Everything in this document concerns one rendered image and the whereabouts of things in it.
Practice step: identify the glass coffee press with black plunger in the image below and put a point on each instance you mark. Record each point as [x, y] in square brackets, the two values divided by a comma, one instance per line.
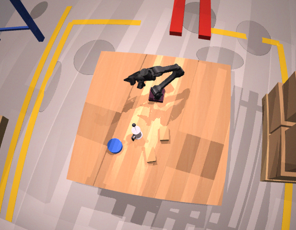
[137, 134]

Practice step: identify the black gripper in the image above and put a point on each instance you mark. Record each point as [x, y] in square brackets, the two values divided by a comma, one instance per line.
[134, 77]

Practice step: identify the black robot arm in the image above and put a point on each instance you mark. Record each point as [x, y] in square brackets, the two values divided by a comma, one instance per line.
[151, 73]

